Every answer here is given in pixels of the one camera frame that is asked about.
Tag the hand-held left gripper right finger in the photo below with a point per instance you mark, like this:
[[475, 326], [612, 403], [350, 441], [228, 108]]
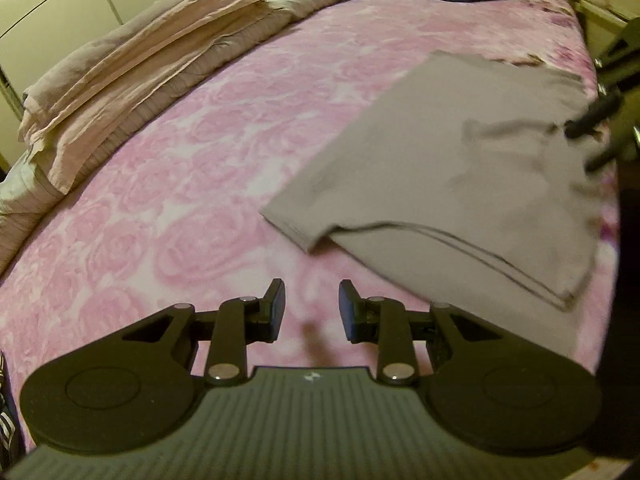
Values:
[[348, 310]]

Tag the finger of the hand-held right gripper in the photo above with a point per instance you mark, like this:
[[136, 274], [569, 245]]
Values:
[[602, 157], [592, 117]]

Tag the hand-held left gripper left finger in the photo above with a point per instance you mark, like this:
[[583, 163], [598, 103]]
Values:
[[275, 310]]

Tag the mauve grey shirt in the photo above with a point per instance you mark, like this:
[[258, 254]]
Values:
[[465, 175]]

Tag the white bedside cabinet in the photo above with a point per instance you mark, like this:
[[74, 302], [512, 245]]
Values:
[[602, 20]]

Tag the pink floral blanket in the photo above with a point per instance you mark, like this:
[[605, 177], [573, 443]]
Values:
[[200, 185]]

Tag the white striped pillow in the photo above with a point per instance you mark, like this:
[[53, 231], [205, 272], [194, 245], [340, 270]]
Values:
[[25, 210]]

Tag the folded pink quilt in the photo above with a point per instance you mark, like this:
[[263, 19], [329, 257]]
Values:
[[150, 55]]

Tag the striped dark green garment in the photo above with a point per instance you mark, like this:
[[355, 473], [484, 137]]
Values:
[[7, 410]]

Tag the cream wardrobe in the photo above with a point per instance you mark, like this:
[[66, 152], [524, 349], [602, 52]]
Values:
[[50, 0]]

